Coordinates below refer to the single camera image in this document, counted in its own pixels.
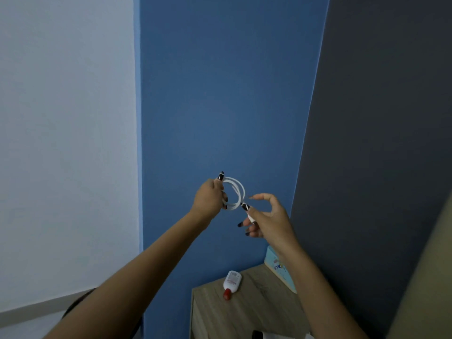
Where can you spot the person's left hand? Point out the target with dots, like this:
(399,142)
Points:
(208,201)

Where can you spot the person's right hand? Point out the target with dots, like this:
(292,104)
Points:
(273,225)

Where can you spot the white bottle with red cap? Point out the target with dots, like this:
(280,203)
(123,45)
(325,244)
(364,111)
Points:
(232,282)

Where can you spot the white tube with black cap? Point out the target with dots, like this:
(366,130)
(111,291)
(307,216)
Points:
(272,336)

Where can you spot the black lined trash bin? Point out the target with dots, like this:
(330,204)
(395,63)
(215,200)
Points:
(76,303)

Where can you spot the person's right forearm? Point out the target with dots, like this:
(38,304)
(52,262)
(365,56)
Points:
(318,296)

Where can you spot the person's left forearm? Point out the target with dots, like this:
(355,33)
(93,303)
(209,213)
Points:
(127,282)

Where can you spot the wooden nightstand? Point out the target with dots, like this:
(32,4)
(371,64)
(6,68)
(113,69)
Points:
(247,310)

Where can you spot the light blue tissue box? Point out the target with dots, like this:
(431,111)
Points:
(279,268)

